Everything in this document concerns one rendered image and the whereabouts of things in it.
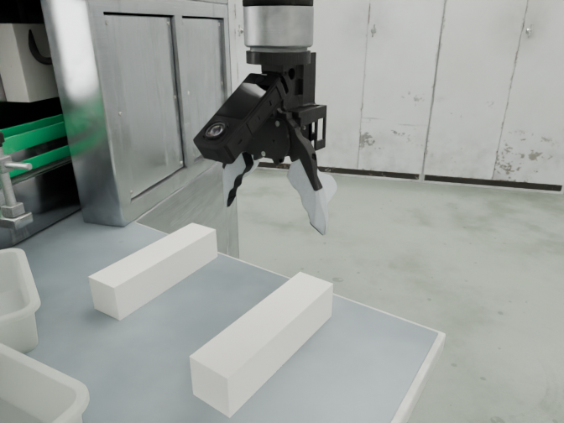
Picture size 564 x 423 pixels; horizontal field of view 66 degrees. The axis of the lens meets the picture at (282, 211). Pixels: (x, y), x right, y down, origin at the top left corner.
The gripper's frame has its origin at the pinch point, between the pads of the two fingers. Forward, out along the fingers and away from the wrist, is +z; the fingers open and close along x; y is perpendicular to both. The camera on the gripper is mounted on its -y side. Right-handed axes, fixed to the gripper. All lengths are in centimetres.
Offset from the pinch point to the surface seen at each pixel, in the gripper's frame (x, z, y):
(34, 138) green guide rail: 68, 0, 6
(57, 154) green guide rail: 70, 5, 11
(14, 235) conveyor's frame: 62, 17, -5
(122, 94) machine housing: 55, -9, 20
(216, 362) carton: -0.5, 13.8, -11.0
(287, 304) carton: -0.5, 13.8, 3.4
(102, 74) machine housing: 52, -14, 14
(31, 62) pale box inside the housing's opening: 85, -14, 17
